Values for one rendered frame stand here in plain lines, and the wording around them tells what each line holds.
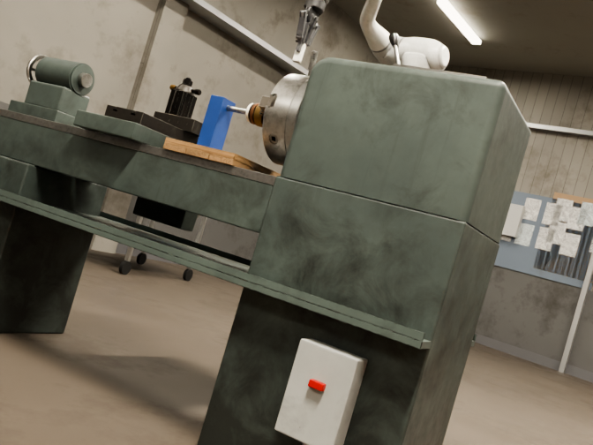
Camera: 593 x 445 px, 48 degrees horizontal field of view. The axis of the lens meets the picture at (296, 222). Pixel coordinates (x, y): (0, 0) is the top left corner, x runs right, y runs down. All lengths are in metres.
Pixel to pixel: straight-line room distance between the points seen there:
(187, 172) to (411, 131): 0.80
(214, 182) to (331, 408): 0.84
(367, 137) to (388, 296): 0.46
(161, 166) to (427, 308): 1.07
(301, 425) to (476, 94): 1.00
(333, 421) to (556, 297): 7.72
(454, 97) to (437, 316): 0.59
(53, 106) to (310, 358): 1.63
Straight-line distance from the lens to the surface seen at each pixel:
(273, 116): 2.16
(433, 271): 1.79
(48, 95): 2.98
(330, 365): 1.80
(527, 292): 9.48
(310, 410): 1.84
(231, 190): 2.16
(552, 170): 9.71
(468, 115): 1.85
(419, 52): 2.81
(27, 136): 2.86
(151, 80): 7.07
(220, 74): 7.88
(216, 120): 2.42
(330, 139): 1.97
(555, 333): 9.36
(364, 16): 2.70
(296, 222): 1.96
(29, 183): 2.79
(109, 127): 2.46
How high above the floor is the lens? 0.70
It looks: 1 degrees up
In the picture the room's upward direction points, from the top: 16 degrees clockwise
